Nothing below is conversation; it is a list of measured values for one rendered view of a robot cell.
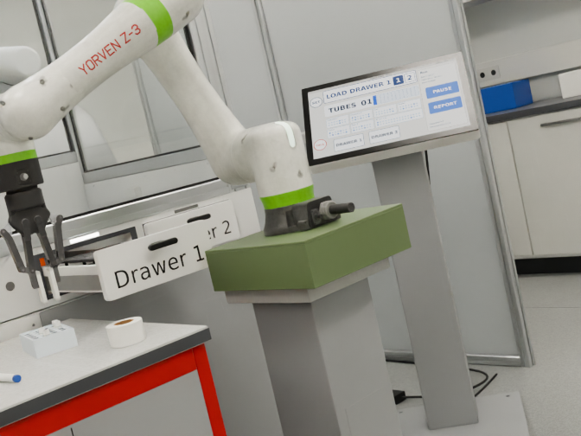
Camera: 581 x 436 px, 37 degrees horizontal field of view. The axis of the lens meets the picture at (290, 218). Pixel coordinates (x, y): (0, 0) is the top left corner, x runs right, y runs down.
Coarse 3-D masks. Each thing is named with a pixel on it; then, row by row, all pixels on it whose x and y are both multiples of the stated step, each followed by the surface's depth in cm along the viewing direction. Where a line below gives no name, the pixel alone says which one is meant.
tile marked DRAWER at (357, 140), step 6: (342, 138) 262; (348, 138) 261; (354, 138) 261; (360, 138) 260; (336, 144) 262; (342, 144) 261; (348, 144) 260; (354, 144) 260; (360, 144) 259; (336, 150) 260; (342, 150) 260
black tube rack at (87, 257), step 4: (116, 244) 218; (100, 248) 216; (88, 252) 214; (92, 252) 213; (76, 256) 210; (80, 256) 208; (84, 256) 206; (88, 256) 204; (92, 256) 203; (68, 260) 204; (72, 260) 203; (76, 260) 201; (80, 260) 200; (84, 260) 198; (88, 260) 197; (92, 260) 196; (84, 264) 201; (88, 264) 214; (92, 264) 213
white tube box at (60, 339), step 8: (48, 328) 180; (64, 328) 176; (72, 328) 173; (24, 336) 178; (32, 336) 176; (40, 336) 174; (48, 336) 170; (56, 336) 171; (64, 336) 172; (72, 336) 173; (24, 344) 177; (32, 344) 170; (40, 344) 169; (48, 344) 170; (56, 344) 171; (64, 344) 172; (72, 344) 173; (32, 352) 172; (40, 352) 169; (48, 352) 170; (56, 352) 171
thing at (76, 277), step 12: (60, 264) 213; (72, 264) 215; (60, 276) 200; (72, 276) 196; (84, 276) 191; (96, 276) 187; (48, 288) 206; (60, 288) 202; (72, 288) 197; (84, 288) 193; (96, 288) 188
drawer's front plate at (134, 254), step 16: (192, 224) 197; (144, 240) 189; (192, 240) 197; (208, 240) 200; (96, 256) 181; (112, 256) 183; (128, 256) 186; (144, 256) 188; (160, 256) 191; (176, 256) 194; (192, 256) 197; (112, 272) 183; (128, 272) 186; (160, 272) 191; (176, 272) 194; (112, 288) 183; (128, 288) 185; (144, 288) 188
